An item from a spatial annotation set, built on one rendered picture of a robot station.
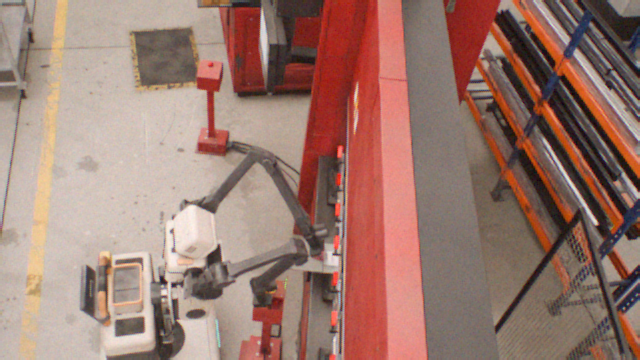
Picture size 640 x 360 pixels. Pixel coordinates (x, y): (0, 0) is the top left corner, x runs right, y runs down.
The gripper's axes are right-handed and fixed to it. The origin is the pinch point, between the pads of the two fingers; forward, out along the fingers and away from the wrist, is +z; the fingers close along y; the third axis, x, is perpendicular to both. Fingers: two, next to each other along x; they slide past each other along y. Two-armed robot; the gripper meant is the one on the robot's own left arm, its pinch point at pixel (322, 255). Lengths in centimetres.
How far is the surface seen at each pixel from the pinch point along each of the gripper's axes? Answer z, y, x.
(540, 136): 93, 142, -125
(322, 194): 11, 53, 7
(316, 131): -10, 85, 5
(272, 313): 11.4, -23.4, 30.6
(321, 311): 13.4, -25.0, 3.8
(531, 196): 124, 114, -111
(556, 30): 24, 168, -147
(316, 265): -0.1, -5.8, 2.7
